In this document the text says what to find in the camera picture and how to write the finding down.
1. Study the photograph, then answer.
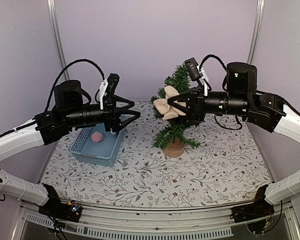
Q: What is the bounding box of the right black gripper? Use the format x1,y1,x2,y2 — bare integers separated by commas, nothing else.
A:
167,85,249,122

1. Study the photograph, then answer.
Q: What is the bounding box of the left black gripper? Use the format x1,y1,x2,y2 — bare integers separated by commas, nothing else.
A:
64,94,141,132

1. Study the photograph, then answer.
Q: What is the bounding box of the beige burlap bow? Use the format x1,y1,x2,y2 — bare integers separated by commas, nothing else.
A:
152,85,187,121

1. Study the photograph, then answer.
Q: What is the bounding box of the small green christmas tree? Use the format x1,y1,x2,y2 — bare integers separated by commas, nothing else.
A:
150,64,201,151

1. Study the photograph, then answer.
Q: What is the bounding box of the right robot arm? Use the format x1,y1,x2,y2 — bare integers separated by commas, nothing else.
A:
167,62,300,218

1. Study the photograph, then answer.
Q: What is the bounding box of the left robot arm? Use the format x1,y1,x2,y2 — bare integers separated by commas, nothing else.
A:
0,80,141,217

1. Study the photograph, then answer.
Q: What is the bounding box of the wooden tree base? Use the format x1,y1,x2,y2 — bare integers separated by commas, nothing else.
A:
163,138,185,158

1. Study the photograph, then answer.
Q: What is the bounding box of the pink pompom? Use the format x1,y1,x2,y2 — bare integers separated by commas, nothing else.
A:
91,131,104,143

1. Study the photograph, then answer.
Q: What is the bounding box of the light blue plastic basket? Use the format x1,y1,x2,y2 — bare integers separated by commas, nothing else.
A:
69,123,126,167

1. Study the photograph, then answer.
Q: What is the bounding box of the floral table mat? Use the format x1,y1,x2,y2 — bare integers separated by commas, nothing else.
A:
41,102,272,208

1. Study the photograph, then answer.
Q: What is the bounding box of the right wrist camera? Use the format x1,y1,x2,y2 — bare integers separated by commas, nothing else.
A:
184,57,201,82

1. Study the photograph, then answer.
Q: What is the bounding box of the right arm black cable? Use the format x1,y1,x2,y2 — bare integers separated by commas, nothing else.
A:
198,54,228,73

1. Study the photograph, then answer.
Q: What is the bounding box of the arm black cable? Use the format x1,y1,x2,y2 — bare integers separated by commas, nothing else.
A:
44,58,107,113
198,54,228,73

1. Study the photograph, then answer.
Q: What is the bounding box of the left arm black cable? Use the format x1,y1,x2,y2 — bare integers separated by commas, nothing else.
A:
44,58,107,113

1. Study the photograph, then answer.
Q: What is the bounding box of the front aluminium rail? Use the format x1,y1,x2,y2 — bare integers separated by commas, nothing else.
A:
11,200,300,240

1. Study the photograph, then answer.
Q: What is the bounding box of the right aluminium frame post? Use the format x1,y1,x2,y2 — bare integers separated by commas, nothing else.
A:
246,0,265,64

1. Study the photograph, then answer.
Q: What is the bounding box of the aluminium frame post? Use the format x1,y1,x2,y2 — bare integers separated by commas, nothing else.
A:
246,0,265,64
46,0,67,69

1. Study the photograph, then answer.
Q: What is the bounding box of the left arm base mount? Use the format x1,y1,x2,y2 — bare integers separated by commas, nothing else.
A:
38,183,82,223

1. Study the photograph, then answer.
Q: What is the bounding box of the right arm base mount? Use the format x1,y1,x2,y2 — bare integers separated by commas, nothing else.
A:
230,184,275,235

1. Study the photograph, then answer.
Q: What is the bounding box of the left aluminium frame post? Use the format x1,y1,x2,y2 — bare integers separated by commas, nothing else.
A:
46,0,67,69

